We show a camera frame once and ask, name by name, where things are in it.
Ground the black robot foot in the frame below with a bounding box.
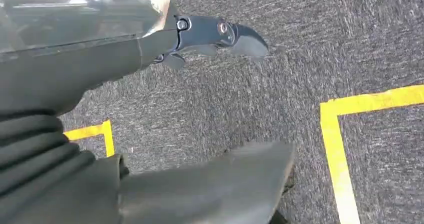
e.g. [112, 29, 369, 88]
[268, 210, 292, 224]

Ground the left arm ribbed grey sleeve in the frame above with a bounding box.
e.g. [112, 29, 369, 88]
[0, 110, 122, 224]

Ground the small yellow tape corner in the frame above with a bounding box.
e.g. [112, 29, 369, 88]
[63, 119, 116, 158]

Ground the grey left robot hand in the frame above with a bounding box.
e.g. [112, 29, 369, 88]
[0, 0, 296, 224]

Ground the large yellow tape corner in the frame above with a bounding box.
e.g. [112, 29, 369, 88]
[319, 83, 424, 224]

